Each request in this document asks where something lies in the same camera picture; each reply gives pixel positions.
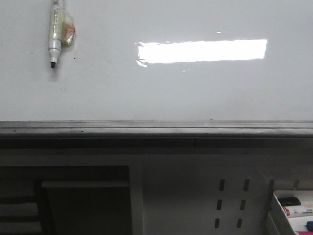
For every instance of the white taped whiteboard marker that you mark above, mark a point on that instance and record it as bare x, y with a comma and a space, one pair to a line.
62, 31

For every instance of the white glossy whiteboard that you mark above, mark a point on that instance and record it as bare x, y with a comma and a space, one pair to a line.
160, 60

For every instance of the white slotted metal panel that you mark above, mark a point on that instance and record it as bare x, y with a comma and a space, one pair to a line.
210, 195

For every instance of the grey aluminium marker ledge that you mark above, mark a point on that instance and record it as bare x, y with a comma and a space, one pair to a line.
156, 129

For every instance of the black capped marker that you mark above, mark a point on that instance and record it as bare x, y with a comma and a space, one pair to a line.
289, 201

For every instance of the red capped white marker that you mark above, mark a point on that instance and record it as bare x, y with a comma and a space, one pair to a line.
298, 211

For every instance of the blue capped white marker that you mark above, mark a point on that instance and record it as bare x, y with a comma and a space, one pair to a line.
310, 225

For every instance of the pink highlighter marker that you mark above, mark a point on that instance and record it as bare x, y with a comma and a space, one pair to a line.
304, 232

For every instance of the white wire marker tray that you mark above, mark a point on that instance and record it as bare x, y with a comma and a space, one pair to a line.
291, 220

